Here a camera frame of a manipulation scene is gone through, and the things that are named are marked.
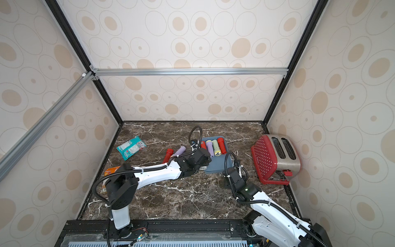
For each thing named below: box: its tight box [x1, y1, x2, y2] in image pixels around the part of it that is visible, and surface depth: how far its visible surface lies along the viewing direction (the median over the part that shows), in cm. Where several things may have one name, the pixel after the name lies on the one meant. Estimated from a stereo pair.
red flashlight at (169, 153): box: [162, 148, 174, 164], surface depth 99 cm
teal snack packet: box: [116, 135, 148, 162], surface depth 105 cm
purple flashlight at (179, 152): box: [170, 145, 187, 158], surface depth 103 cm
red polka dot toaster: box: [250, 134, 301, 186], surface depth 85 cm
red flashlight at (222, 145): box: [217, 137, 227, 155], surface depth 105 cm
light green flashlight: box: [212, 139, 222, 157], surface depth 105 cm
